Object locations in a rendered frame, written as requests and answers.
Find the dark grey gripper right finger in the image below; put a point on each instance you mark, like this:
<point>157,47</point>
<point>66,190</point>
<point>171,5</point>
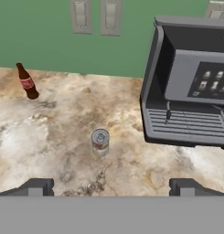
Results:
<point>186,186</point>

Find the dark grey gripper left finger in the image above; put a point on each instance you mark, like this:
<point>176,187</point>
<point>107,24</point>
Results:
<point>37,186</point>

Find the red and white tin can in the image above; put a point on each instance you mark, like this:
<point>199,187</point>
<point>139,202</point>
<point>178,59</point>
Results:
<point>100,142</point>

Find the grey coffee machine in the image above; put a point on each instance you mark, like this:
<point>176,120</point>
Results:
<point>189,85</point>

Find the brown bottle with red label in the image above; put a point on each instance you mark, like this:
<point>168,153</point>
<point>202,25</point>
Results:
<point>27,82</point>

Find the grey wall switch plate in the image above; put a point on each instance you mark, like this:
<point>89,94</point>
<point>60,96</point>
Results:
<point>111,17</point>
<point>216,11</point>
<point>81,15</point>

